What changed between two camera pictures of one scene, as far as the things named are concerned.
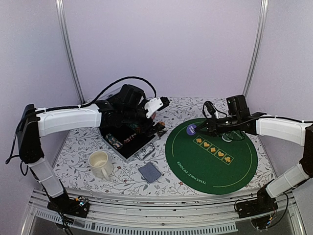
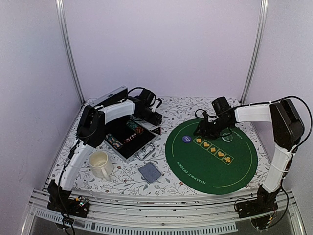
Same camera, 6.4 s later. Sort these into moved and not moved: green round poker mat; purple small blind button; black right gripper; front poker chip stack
Moved: purple small blind button
Not moved: green round poker mat; black right gripper; front poker chip stack
